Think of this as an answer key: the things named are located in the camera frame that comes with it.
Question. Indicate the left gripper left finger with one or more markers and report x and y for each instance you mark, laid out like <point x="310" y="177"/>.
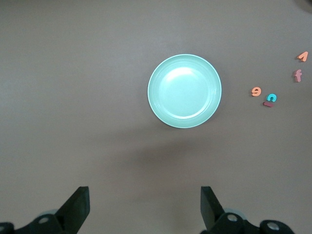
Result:
<point x="73" y="214"/>

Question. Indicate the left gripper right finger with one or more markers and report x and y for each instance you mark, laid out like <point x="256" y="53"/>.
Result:
<point x="217" y="219"/>

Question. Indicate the dark red foam letter l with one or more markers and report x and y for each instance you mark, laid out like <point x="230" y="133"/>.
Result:
<point x="268" y="104"/>

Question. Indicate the teal foam letter c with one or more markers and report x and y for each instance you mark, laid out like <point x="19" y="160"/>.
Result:
<point x="268" y="98"/>

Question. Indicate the orange foam letter e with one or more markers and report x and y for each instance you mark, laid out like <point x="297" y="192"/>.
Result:
<point x="253" y="92"/>

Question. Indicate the green round plate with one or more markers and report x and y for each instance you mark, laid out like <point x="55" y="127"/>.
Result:
<point x="184" y="91"/>

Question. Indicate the brown table cover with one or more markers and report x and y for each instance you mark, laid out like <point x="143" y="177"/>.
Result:
<point x="73" y="73"/>

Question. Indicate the red foam letter f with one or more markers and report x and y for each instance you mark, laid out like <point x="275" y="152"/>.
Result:
<point x="298" y="75"/>

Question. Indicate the orange foam letter v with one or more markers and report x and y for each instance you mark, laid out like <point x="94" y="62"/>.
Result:
<point x="303" y="57"/>

